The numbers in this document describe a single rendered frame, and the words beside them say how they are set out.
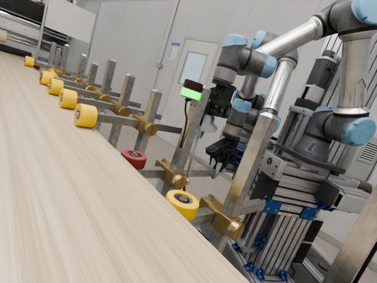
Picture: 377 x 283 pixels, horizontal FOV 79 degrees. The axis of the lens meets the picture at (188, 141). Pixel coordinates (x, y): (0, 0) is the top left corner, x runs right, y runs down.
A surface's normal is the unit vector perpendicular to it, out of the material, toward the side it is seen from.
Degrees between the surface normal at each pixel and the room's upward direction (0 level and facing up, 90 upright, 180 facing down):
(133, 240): 0
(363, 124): 97
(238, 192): 90
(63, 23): 90
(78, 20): 90
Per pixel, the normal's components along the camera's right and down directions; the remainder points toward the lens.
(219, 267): 0.32, -0.92
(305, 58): -0.67, -0.06
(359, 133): 0.15, 0.39
